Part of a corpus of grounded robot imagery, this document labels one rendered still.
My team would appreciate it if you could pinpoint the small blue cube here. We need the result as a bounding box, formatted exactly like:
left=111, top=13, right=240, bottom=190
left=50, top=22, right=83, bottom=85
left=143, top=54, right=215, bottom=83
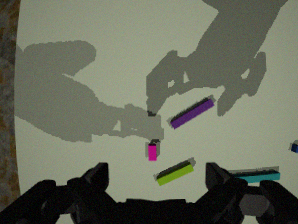
left=291, top=144, right=298, bottom=153

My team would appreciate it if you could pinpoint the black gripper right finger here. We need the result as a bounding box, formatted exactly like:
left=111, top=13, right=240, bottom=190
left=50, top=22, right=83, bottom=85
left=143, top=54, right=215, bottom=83
left=175, top=162, right=298, bottom=224

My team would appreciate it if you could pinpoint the turquoise rod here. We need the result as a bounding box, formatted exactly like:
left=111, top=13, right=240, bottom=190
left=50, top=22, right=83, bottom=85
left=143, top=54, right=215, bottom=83
left=233, top=171, right=280, bottom=183

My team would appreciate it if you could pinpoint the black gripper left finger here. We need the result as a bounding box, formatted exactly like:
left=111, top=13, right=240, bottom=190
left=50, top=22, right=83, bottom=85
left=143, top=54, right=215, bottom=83
left=0, top=162, right=135, bottom=224

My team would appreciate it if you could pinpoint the magenta rod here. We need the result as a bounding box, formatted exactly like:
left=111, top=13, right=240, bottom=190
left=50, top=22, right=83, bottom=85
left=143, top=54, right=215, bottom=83
left=148, top=144, right=157, bottom=161

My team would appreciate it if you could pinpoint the purple rod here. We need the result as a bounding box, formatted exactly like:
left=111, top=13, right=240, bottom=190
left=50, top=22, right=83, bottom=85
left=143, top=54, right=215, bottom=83
left=170, top=99, right=215, bottom=130

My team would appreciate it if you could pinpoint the lime green rod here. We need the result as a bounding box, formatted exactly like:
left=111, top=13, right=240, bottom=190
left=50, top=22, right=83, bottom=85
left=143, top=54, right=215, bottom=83
left=156, top=162, right=194, bottom=186

